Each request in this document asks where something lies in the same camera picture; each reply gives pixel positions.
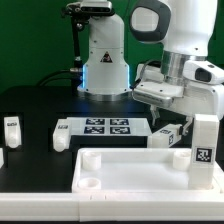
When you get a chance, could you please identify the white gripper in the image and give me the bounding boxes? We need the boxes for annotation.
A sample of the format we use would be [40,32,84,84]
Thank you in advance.
[132,63,224,136]

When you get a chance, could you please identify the white desk tabletop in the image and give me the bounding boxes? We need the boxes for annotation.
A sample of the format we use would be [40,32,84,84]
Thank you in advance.
[72,148,224,193]

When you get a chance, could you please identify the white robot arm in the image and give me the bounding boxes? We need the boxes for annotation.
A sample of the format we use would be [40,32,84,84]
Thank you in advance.
[78,0,224,118]

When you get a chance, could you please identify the white L-shaped obstacle fence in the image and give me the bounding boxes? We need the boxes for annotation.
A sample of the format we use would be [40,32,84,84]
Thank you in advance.
[0,149,224,222]

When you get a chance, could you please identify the white block at left edge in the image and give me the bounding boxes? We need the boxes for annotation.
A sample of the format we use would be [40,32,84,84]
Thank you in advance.
[0,148,4,169]

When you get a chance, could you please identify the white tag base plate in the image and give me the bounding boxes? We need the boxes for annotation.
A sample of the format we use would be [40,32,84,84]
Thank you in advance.
[68,117,152,136]

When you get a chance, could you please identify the black cables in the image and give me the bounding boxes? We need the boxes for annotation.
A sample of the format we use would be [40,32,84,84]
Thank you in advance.
[35,69,83,88]

